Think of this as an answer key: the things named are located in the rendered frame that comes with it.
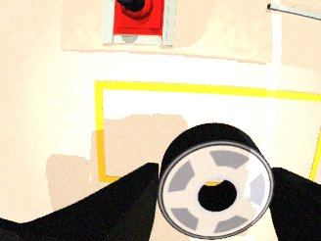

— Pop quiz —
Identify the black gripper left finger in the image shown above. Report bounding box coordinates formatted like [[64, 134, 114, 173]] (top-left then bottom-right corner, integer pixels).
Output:
[[0, 164, 160, 241]]

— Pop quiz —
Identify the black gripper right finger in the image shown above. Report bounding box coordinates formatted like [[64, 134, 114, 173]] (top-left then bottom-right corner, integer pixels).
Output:
[[269, 167, 321, 241]]

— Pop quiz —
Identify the black wheel with white hub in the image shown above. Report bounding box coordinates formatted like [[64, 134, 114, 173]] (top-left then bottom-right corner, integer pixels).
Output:
[[157, 121, 275, 241]]

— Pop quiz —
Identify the yellow rectangular outline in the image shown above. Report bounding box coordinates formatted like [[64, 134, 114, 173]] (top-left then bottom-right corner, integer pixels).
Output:
[[94, 81, 321, 183]]

